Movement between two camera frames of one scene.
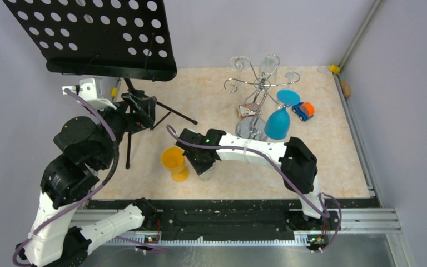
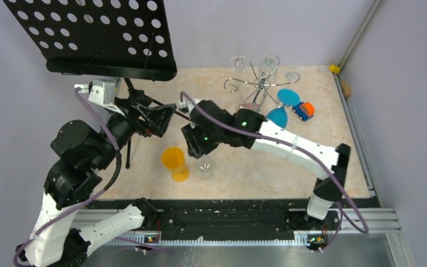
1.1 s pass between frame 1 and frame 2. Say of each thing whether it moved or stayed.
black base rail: stayed
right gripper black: moved
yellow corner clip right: stayed
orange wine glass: stayed
